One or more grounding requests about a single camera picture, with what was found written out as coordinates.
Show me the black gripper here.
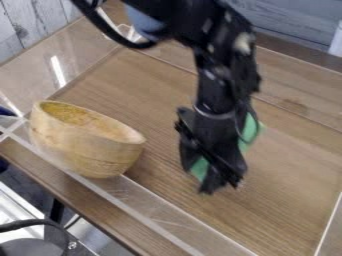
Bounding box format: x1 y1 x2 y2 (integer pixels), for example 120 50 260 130
175 107 247 195

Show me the green block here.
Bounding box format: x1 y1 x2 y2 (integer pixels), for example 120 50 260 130
190 114 264 182

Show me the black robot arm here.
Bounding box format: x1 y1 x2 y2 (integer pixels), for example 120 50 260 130
71 0 262 194

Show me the brown wooden bowl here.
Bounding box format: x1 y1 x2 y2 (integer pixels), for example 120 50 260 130
29 100 147 179

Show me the black table leg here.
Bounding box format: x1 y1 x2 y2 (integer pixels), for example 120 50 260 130
49 199 65 223

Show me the black metal bracket with screw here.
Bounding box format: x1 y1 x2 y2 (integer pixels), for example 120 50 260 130
44 216 100 256

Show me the clear acrylic corner bracket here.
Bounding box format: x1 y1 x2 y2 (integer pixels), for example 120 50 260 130
96 7 146 43

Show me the black cable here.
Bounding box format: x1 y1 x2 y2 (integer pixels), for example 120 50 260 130
0 218 68 256

